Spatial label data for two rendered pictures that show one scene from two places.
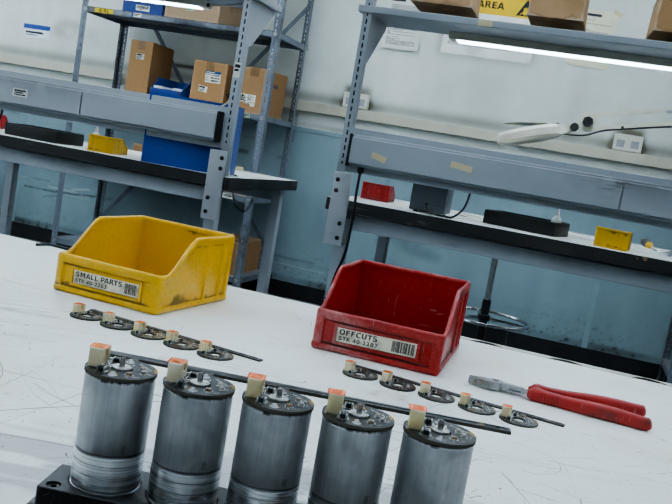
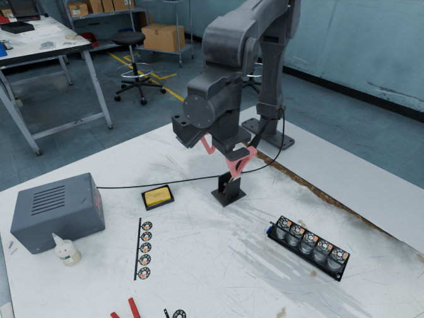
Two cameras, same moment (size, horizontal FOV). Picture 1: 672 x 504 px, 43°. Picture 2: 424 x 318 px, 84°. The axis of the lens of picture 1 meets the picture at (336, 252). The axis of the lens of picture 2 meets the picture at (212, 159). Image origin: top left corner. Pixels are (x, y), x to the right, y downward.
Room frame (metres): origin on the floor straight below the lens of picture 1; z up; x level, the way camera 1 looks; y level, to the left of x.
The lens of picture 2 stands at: (0.61, -0.01, 1.24)
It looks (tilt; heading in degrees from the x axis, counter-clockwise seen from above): 41 degrees down; 214
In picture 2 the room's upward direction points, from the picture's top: straight up
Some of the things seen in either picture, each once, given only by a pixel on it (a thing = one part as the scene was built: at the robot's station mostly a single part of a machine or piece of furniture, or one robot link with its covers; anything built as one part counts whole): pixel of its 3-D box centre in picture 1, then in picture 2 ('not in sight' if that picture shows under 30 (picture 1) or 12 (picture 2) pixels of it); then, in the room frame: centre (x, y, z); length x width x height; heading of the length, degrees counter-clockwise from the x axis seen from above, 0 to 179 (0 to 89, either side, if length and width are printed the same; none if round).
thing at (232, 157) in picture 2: not in sight; (233, 156); (0.27, -0.19, 0.92); 0.07 x 0.07 x 0.09; 68
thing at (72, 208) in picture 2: not in sight; (64, 211); (0.53, -0.48, 0.80); 0.15 x 0.12 x 0.10; 149
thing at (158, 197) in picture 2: not in sight; (157, 197); (0.35, -0.36, 0.76); 0.07 x 0.05 x 0.02; 150
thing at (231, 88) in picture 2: not in sight; (224, 92); (0.26, -0.22, 1.05); 0.07 x 0.06 x 0.07; 4
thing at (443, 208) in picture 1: (432, 198); not in sight; (2.81, -0.28, 0.80); 0.15 x 0.12 x 0.10; 165
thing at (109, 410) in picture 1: (111, 435); (335, 260); (0.29, 0.07, 0.79); 0.02 x 0.02 x 0.05
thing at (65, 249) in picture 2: not in sight; (63, 247); (0.58, -0.39, 0.80); 0.03 x 0.03 x 0.10
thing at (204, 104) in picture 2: not in sight; (217, 80); (0.29, -0.21, 1.09); 0.12 x 0.09 x 0.12; 4
